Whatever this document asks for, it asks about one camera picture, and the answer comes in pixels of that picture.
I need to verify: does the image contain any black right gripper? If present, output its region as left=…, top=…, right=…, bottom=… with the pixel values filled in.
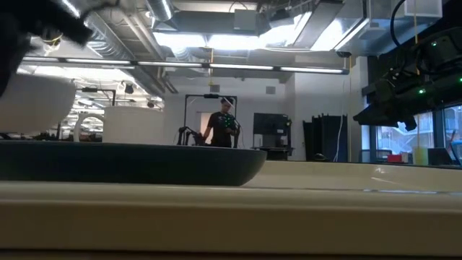
left=352, top=71, right=462, bottom=132

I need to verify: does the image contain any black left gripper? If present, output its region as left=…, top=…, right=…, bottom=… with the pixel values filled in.
left=0, top=0, right=120, bottom=98

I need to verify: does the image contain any white ribbed bowl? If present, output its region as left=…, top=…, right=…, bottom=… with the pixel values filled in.
left=0, top=74, right=77, bottom=135

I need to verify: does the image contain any dark teal plate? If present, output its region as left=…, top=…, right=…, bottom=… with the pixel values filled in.
left=0, top=139, right=268, bottom=187

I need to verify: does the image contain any beige plastic tray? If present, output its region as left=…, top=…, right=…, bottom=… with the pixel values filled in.
left=0, top=160, right=462, bottom=258

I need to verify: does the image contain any yellow-green translucent cup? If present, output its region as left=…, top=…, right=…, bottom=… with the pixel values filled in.
left=412, top=146, right=429, bottom=166

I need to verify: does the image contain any black folding partition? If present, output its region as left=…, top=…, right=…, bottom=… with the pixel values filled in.
left=302, top=113, right=349, bottom=163

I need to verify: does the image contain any black monitor cabinet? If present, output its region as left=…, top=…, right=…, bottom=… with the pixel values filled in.
left=252, top=112, right=294, bottom=161

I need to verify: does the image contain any long ceiling light fixture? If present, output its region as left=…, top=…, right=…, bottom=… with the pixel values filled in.
left=21, top=56, right=350, bottom=76

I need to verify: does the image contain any person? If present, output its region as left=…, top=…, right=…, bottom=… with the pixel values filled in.
left=201, top=96, right=242, bottom=148

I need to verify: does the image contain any grey ceiling box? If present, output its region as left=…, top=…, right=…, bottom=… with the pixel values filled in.
left=233, top=9, right=259, bottom=32

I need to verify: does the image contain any black robot rig stand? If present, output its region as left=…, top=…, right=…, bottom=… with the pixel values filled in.
left=176, top=93, right=239, bottom=149

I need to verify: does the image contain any yellow extension cable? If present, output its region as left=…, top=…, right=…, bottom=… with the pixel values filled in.
left=413, top=0, right=421, bottom=148

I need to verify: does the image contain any black yellow cord reel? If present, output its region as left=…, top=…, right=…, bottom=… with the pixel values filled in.
left=42, top=32, right=63, bottom=52

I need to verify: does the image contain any silver spiral air duct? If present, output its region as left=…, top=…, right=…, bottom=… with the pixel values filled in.
left=84, top=0, right=180, bottom=95

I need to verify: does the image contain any rectangular metal air duct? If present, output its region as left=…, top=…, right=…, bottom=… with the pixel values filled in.
left=292, top=0, right=369, bottom=51

